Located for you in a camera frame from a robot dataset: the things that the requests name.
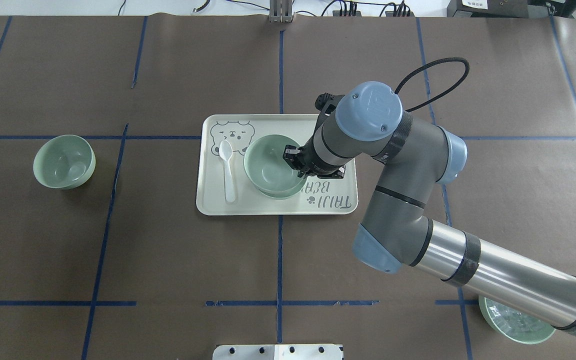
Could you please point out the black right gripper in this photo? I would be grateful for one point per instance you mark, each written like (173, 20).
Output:
(304, 158)

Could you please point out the green bowl near left arm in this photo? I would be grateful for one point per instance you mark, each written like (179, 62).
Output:
(64, 162)

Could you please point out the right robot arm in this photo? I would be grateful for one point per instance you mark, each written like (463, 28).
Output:
(410, 219)

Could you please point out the green bowl on tray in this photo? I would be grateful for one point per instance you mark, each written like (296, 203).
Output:
(282, 189)

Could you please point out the pale green bear tray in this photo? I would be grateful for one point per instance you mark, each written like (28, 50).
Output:
(318, 196)

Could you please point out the white plastic spoon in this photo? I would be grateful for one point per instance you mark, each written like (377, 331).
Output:
(226, 153)

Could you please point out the green bowl with ice cubes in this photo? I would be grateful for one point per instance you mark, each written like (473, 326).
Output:
(514, 325)

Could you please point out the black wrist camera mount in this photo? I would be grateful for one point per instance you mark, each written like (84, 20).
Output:
(326, 103)

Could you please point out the aluminium frame post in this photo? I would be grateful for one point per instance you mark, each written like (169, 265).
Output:
(281, 11)

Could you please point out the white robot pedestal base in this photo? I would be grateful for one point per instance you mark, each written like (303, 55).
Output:
(316, 351)

